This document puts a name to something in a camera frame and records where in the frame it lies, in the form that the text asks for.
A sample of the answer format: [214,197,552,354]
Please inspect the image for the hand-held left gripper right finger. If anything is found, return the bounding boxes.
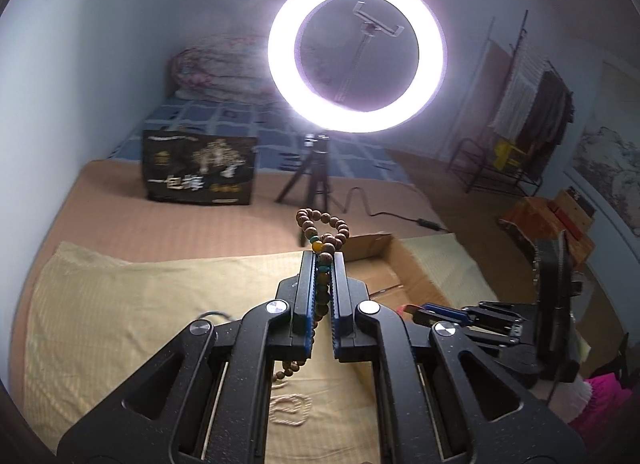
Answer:
[327,256,586,464]

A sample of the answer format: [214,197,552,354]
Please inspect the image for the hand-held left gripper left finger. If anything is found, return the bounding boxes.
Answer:
[57,250,321,464]

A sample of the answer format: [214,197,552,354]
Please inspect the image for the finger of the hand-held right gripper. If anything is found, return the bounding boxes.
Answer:
[452,323,523,347]
[402,301,525,329]

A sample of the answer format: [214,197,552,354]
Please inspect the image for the wooden bead necklace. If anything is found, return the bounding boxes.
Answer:
[272,208,351,387]

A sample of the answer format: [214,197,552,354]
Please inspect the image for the cardboard box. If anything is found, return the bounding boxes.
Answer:
[342,233,501,315]

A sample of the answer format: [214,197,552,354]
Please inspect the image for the orange cloth covered table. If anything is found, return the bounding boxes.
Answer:
[497,196,596,265]

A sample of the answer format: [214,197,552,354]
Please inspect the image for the wooden box with red item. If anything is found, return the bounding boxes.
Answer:
[552,186,598,225]

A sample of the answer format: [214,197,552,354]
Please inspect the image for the brown bed mat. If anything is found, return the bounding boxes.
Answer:
[10,159,451,385]

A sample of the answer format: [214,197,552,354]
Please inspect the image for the black tripod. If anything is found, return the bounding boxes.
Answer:
[275,133,337,245]

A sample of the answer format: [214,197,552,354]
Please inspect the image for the yellow box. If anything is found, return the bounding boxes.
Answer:
[492,140,526,172]

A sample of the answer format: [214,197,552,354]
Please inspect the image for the black snack bag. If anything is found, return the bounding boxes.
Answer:
[141,129,258,206]

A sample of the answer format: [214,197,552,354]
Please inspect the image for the yellow striped towel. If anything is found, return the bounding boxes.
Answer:
[22,234,501,464]

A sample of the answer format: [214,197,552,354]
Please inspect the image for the dark hanging clothes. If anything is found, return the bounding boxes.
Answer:
[522,68,576,159]

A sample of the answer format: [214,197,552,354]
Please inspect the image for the blue checked bedsheet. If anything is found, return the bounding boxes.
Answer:
[107,96,406,185]

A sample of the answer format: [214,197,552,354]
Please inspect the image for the white striped hanging towel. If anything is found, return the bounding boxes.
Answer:
[490,46,548,137]

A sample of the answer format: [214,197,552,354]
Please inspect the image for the beige leaning board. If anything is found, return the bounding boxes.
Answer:
[472,18,516,145]

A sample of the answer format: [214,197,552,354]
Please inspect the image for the folded floral quilt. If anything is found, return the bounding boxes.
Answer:
[167,34,281,104]

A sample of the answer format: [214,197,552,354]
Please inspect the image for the black clothes rack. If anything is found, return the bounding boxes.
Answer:
[447,11,576,197]

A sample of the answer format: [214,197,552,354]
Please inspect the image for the black power cable with switch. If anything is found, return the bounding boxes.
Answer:
[330,187,446,232]

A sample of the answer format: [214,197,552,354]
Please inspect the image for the landscape wall painting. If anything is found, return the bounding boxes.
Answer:
[565,61,640,235]

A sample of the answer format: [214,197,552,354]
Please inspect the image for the white ring light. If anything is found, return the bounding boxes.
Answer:
[267,0,447,133]

